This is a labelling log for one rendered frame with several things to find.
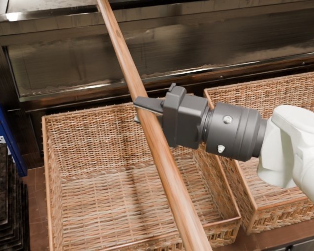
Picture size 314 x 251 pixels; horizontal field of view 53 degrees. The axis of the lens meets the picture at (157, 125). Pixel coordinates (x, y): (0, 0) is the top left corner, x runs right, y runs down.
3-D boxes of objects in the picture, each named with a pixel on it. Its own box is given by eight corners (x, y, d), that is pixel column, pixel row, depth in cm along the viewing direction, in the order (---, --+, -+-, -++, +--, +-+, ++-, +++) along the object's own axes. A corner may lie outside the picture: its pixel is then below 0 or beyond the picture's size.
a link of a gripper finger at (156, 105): (138, 97, 56) (171, 104, 55) (131, 107, 54) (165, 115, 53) (138, 89, 55) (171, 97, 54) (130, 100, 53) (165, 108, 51)
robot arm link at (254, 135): (224, 177, 50) (298, 196, 47) (239, 114, 46) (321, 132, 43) (231, 149, 60) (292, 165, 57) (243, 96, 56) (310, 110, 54)
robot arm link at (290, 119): (253, 152, 53) (295, 198, 41) (267, 102, 50) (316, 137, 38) (288, 154, 54) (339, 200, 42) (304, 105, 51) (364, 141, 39)
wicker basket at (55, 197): (56, 166, 126) (39, 114, 107) (189, 141, 136) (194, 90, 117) (59, 290, 91) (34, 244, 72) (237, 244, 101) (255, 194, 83)
